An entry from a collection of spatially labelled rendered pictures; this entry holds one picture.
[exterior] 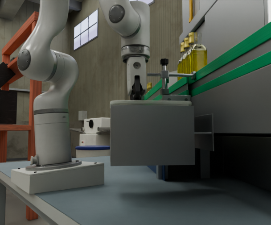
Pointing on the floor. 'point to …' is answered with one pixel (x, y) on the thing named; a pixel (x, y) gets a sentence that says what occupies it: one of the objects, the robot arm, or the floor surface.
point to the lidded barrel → (92, 151)
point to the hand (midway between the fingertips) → (135, 112)
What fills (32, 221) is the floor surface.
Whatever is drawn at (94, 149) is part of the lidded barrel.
